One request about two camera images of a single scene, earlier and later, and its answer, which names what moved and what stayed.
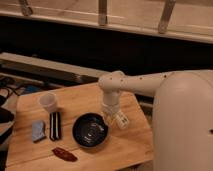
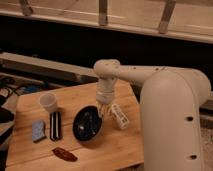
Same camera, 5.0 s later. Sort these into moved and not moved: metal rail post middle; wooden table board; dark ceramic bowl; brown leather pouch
Moved: dark ceramic bowl
Not moved: metal rail post middle; brown leather pouch; wooden table board
